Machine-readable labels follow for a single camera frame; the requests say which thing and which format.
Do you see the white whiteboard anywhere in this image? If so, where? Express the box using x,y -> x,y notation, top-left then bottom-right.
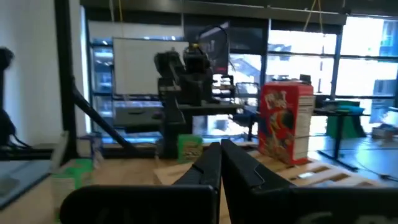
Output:
113,37 -> 189,96

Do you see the black hanging banner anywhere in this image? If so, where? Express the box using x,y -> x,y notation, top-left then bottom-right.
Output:
183,21 -> 231,75

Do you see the black side table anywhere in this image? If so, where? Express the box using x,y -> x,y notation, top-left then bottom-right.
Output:
313,107 -> 373,172

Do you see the grey drawer cabinet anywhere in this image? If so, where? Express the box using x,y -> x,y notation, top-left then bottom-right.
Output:
113,105 -> 164,127

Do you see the blue Frosted Flakes cereal box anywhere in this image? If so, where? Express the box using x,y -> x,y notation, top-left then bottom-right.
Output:
79,133 -> 105,167

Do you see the red Froot Loops cereal box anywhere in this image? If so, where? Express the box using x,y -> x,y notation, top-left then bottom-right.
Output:
257,81 -> 315,166

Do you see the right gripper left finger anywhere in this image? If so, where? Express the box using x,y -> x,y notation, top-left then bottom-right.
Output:
59,141 -> 223,224

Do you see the green cloth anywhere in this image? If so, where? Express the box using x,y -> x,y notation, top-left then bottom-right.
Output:
325,102 -> 367,138

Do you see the wooden slatted shelf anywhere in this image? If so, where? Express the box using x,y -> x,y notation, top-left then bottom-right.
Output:
154,141 -> 382,187

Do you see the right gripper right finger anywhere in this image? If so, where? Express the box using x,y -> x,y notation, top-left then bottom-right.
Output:
220,139 -> 398,224

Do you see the green Apple Jacks cereal box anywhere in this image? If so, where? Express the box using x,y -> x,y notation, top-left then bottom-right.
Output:
177,134 -> 203,163
51,158 -> 94,218

